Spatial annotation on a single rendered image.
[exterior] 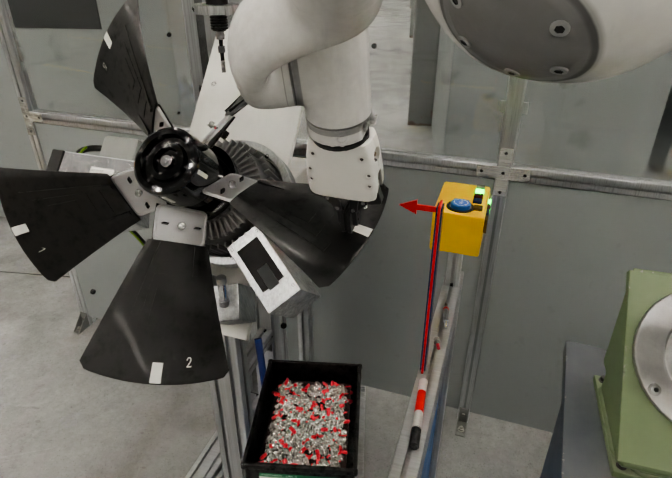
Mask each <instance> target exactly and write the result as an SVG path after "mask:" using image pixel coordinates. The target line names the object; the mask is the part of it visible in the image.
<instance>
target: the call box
mask: <svg viewBox="0 0 672 478"><path fill-rule="evenodd" d="M476 187H477V185H469V184H461V183H454V182H445V183H444V185H443V187H442V190H441V192H440V195H439V197H438V200H437V202H436V205H435V206H436V207H437V204H438V202H440V200H443V203H445V206H444V215H443V224H442V233H441V242H440V251H445V252H451V253H457V254H463V255H469V256H475V257H478V256H479V253H480V247H481V242H482V238H483V227H484V220H485V216H486V210H487V205H488V200H489V195H490V187H485V190H484V195H483V200H482V204H475V203H473V198H474V194H475V190H476ZM454 198H457V199H465V200H469V202H470V203H471V209H470V210H466V211H459V210H455V209H453V208H451V207H450V204H451V201H452V200H454ZM474 205H482V206H483V210H482V211H474V210H473V207H474ZM434 223H435V212H433V215H432V225H431V235H430V245H429V247H430V249H432V243H433V233H434Z"/></svg>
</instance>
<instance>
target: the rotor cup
mask: <svg viewBox="0 0 672 478"><path fill-rule="evenodd" d="M164 155H169V156H171V158H172V163H171V164H170V165H169V166H168V167H163V166H161V164H160V160H161V158H162V157H163V156H164ZM198 170H201V171H202V172H204V173H205V174H207V175H208V177H207V179H205V178H203V177H202V176H200V175H199V174H197V173H198ZM232 173H234V174H238V169H237V166H236V164H235V162H234V160H233V159H232V157H231V156H230V155H229V154H228V153H226V152H225V151H224V150H222V149H221V148H219V147H217V146H213V148H211V147H209V146H208V145H207V144H203V143H202V142H201V141H199V140H198V139H197V138H196V137H194V136H193V135H192V134H190V133H189V132H188V131H186V130H184V129H180V128H176V127H166V128H162V129H159V130H157V131H155V132H153V133H152V134H151V135H149V136H148V137H147V138H146V139H145V140H144V141H143V142H142V144H141V145H140V147H139V149H138V151H137V153H136V156H135V160H134V174H135V178H136V180H137V182H138V184H139V185H140V186H141V187H142V189H143V190H144V191H146V192H147V193H149V194H151V195H153V196H155V197H157V198H159V199H161V200H163V201H165V202H167V203H169V205H172V206H178V207H183V208H188V209H194V210H199V211H203V212H207V220H210V219H213V218H215V217H217V216H218V215H220V214H221V213H222V212H224V211H225V210H226V209H227V208H228V206H229V205H230V204H227V203H224V202H221V201H218V200H215V199H212V198H209V197H206V196H203V195H200V193H201V192H202V191H203V189H204V188H206V187H208V186H209V185H211V184H213V183H214V182H216V181H218V180H220V179H221V178H223V177H225V176H226V175H228V174H232ZM162 197H166V198H168V199H170V200H172V201H174V202H176V203H171V202H169V201H167V200H165V199H163V198H162Z"/></svg>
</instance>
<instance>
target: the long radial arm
mask: <svg viewBox="0 0 672 478"><path fill-rule="evenodd" d="M132 167H134V161H131V160H124V159H117V158H110V157H103V156H96V155H88V154H81V153H74V152H67V151H65V154H64V157H63V160H62V163H61V166H60V169H59V171H66V172H90V173H106V174H108V175H109V176H111V175H113V174H116V173H119V172H121V171H124V170H126V169H129V168H132Z"/></svg>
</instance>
